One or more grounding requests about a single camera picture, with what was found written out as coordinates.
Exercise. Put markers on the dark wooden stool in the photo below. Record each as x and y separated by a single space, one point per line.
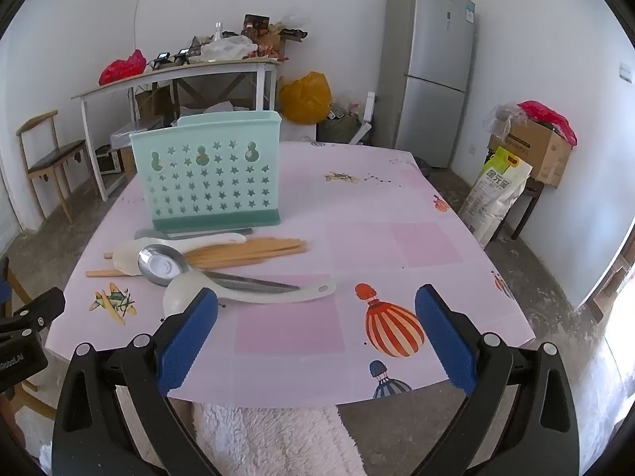
528 203

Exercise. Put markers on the white box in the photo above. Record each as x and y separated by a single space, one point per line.
300 131

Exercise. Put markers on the large cardboard box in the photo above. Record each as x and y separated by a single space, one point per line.
540 156

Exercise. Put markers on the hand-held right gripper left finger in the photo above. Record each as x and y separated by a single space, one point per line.
189 342

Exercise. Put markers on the red plastic bag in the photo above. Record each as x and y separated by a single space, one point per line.
121 68

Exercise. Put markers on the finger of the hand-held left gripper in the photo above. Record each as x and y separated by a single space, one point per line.
42 307

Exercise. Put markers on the white fleece garment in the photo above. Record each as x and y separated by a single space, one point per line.
273 441

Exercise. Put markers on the large metal spoon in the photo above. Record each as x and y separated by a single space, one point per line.
158 265

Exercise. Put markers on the yellow plastic bag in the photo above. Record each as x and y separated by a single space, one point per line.
305 99

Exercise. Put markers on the white and green rice bag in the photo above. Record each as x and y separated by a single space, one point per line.
496 198

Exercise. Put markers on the white side table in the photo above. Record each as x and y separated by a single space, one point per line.
163 72

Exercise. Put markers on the clear plastic bag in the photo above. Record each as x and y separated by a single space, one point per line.
501 119

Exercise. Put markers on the white rice paddle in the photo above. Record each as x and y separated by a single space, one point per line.
126 258
178 297

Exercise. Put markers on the black devices on table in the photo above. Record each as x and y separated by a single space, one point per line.
171 57

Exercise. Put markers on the pile of boxes and packets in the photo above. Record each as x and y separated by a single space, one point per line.
270 34

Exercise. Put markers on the white plastic bag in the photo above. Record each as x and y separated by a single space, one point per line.
225 48

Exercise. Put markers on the green sack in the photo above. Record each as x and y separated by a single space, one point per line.
340 129

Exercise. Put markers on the white microwave oven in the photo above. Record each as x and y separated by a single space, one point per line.
109 159

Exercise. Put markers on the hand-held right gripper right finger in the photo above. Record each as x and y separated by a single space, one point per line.
444 342

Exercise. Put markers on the silver refrigerator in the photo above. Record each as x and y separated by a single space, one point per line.
426 74

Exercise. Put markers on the bundle of wooden chopsticks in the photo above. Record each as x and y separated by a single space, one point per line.
248 250

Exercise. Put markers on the glass bottle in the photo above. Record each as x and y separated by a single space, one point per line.
218 32

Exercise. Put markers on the green star-cutout utensil holder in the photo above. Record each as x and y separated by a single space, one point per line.
208 203

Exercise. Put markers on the red bag on box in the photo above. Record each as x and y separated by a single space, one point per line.
545 114

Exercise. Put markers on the brown cardboard box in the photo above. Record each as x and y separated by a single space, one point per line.
154 103

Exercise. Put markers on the white wall switch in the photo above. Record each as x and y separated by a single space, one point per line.
625 72

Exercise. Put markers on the white board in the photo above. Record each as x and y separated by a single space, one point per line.
370 108

